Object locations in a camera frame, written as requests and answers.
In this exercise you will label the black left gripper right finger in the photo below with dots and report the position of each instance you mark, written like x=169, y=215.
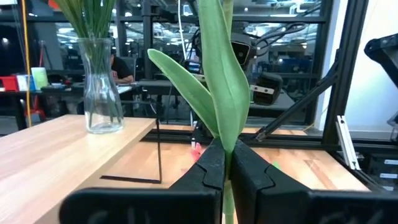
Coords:
x=280, y=208

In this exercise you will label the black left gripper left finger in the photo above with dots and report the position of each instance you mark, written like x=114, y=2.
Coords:
x=174, y=205

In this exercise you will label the peach tulip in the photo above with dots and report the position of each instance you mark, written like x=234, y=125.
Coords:
x=224, y=87

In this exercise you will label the red tulip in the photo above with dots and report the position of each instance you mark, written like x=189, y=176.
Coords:
x=196, y=153

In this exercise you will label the clear glass vase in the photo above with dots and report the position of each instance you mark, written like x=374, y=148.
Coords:
x=101, y=102

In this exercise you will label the orange flower bunch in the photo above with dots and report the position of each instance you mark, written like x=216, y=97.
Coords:
x=90, y=21

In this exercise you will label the person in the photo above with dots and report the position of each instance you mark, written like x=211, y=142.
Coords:
x=121, y=68

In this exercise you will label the red box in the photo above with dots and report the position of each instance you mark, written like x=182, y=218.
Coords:
x=8, y=84

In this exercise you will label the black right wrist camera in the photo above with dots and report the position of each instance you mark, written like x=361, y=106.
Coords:
x=242, y=51

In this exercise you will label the silver metal bracket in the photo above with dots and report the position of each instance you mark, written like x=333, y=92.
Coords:
x=348, y=143

